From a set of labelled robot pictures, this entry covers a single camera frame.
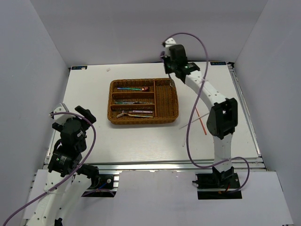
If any purple iridescent spoon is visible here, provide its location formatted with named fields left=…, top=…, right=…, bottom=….
left=160, top=50, right=174, bottom=88

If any green handled table knife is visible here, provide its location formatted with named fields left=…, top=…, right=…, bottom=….
left=115, top=101, right=137, bottom=105

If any iridescent round bowl spoon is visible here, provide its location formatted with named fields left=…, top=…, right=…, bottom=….
left=117, top=87, right=149, bottom=92

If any silver patterned table knife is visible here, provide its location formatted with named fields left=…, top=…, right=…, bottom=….
left=133, top=101, right=152, bottom=105

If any pink handled fork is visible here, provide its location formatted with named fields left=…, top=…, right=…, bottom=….
left=122, top=110, right=153, bottom=114

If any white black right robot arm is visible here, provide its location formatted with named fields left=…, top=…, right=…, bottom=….
left=161, top=42, right=238, bottom=188

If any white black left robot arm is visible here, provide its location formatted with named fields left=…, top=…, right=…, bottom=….
left=27, top=104, right=99, bottom=226

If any right blue table label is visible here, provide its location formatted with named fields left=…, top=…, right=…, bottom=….
left=210, top=61, right=227, bottom=66

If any blue table label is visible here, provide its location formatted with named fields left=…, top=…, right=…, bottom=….
left=210, top=61, right=227, bottom=66
left=71, top=65, right=87, bottom=70

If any woven wicker cutlery tray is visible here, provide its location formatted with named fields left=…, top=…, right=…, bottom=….
left=107, top=78, right=179, bottom=125

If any left blue table label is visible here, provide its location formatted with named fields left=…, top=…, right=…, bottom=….
left=71, top=65, right=87, bottom=70

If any white chopstick short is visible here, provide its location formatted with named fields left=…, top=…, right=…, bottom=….
left=179, top=113, right=209, bottom=129

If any red chopstick upper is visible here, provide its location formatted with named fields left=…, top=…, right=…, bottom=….
left=195, top=108, right=207, bottom=136

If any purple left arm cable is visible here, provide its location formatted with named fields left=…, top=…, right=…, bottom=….
left=2, top=112, right=117, bottom=226

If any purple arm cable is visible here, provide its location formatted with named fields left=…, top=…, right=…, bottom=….
left=162, top=32, right=250, bottom=194
left=2, top=112, right=117, bottom=226

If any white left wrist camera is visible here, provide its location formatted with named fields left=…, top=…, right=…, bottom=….
left=49, top=103, right=75, bottom=125

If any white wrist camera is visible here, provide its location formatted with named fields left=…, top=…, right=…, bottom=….
left=49, top=103, right=75, bottom=125
left=162, top=38, right=177, bottom=56

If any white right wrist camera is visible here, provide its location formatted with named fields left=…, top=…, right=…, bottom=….
left=162, top=38, right=177, bottom=56

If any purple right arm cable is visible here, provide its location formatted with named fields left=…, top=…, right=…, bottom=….
left=162, top=32, right=250, bottom=194

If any aluminium table frame rail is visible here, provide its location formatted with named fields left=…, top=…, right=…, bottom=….
left=43, top=61, right=271, bottom=174

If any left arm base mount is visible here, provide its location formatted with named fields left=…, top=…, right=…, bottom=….
left=82, top=173, right=119, bottom=198

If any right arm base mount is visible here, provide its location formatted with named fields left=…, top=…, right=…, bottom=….
left=192, top=173, right=242, bottom=200

